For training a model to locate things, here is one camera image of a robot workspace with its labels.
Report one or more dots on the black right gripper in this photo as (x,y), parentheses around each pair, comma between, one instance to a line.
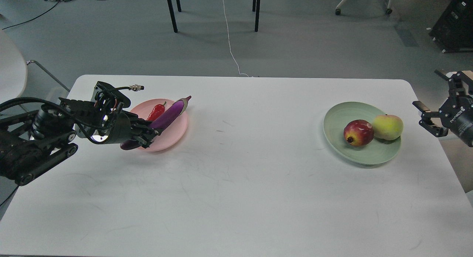
(456,112)

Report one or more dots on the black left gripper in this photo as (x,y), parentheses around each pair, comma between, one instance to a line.
(127,126)

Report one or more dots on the purple eggplant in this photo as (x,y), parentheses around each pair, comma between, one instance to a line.
(164,121)

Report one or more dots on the red chili pepper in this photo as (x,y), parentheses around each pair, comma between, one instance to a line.
(157,111)

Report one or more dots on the yellow-red peach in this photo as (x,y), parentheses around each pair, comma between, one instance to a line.
(387,126)

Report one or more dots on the red pomegranate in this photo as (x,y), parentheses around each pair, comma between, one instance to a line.
(358,133)

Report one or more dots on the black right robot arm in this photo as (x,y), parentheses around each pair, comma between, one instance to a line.
(456,113)

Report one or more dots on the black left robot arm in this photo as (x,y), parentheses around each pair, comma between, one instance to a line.
(34,142)

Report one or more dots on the pink plate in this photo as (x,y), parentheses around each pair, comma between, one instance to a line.
(169,136)

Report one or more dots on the black equipment case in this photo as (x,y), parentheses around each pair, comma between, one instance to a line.
(453,31)

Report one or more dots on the black table legs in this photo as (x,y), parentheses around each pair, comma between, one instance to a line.
(256,4)

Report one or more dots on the white office chair base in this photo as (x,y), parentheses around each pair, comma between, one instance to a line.
(352,6)

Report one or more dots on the white chair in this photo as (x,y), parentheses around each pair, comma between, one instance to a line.
(14,70)

